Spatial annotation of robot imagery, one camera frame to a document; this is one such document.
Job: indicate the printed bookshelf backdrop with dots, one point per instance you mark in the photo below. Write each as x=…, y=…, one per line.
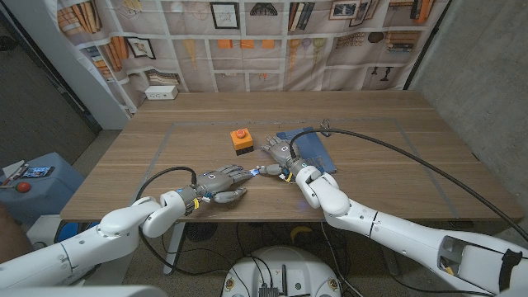
x=247, y=62

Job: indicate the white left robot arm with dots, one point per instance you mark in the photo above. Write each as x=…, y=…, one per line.
x=119, y=224

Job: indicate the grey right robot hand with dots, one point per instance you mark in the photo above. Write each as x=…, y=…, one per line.
x=282, y=154

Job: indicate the white robot torso edge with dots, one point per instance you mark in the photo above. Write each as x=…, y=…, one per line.
x=82, y=291

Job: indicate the white puzzle piece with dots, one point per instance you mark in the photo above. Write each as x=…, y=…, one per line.
x=257, y=170
x=252, y=172

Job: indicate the black backdrop stand pole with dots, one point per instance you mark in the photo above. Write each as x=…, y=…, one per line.
x=412, y=74

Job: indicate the smartphone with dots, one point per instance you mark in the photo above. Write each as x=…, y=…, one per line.
x=37, y=172

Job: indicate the white platform with blue pads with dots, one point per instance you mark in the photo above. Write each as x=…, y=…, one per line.
x=66, y=231

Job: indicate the blue notebook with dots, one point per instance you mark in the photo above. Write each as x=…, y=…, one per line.
x=317, y=150

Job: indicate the yellow curved object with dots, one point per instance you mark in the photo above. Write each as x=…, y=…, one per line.
x=300, y=232

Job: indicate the white power strip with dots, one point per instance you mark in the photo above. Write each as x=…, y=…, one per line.
x=161, y=92

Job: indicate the small metal padlock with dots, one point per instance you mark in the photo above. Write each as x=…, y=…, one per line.
x=325, y=123

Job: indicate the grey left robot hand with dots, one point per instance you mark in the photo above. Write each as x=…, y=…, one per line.
x=216, y=180

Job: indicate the red ball knob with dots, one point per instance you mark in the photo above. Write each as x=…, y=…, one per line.
x=23, y=187

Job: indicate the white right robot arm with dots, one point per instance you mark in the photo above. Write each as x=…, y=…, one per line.
x=330, y=198

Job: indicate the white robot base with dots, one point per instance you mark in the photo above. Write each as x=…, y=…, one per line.
x=284, y=268

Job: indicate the white table leg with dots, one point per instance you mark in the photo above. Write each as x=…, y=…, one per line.
x=171, y=255

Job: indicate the white paper sheet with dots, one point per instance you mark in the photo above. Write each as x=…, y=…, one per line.
x=11, y=168

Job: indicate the orange emergency button box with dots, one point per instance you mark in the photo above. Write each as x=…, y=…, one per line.
x=241, y=142

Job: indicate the black round fan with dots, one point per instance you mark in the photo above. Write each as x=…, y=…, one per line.
x=201, y=232

